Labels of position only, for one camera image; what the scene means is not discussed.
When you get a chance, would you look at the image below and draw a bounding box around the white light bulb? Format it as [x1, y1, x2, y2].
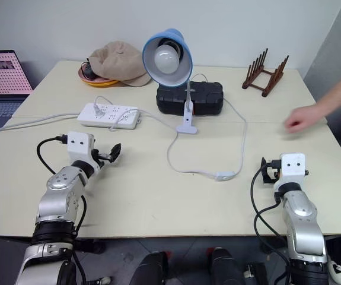
[153, 41, 181, 75]

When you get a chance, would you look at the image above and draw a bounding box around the beige cap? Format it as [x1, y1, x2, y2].
[88, 40, 153, 88]

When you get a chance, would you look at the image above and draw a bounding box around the white lamp cord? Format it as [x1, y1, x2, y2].
[93, 72, 247, 179]

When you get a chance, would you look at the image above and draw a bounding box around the white shoe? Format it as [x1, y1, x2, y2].
[327, 257, 341, 284]

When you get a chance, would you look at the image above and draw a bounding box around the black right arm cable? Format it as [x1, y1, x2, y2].
[249, 161, 293, 285]

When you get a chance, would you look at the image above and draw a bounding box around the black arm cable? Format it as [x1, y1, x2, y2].
[36, 134, 88, 285]
[249, 161, 293, 285]

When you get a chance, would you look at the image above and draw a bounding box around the brown wooden dish rack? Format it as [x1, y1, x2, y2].
[241, 47, 290, 99]

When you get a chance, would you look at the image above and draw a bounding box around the black and white caster wheel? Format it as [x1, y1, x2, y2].
[242, 261, 267, 280]

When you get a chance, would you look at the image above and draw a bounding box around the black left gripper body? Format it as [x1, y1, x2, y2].
[92, 147, 113, 168]

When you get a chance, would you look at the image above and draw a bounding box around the black plastic case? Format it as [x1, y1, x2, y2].
[155, 80, 225, 118]

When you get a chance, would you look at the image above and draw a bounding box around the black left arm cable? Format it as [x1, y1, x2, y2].
[36, 134, 88, 285]

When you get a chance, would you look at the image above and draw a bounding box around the grey laptop with pink screen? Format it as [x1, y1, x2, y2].
[0, 49, 36, 138]

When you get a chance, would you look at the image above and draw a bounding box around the white power strip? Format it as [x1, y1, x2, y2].
[77, 102, 142, 131]

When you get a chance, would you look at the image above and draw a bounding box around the person's bare hand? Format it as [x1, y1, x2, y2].
[285, 104, 327, 134]

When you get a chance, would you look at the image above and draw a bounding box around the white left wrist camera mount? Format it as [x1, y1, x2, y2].
[66, 131, 101, 173]

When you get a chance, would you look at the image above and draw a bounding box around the white inline cord switch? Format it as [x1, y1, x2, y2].
[213, 170, 237, 182]

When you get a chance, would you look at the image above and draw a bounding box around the white power strip cord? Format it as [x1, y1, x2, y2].
[0, 112, 82, 135]

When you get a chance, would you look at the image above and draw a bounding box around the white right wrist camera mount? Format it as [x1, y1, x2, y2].
[278, 152, 306, 191]

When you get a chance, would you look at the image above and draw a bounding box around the blue clip desk lamp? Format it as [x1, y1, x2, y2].
[141, 28, 199, 135]

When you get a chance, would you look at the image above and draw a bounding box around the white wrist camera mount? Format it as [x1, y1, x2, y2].
[278, 152, 306, 191]
[66, 131, 101, 173]

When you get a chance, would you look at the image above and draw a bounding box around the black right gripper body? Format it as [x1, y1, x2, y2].
[271, 159, 282, 182]

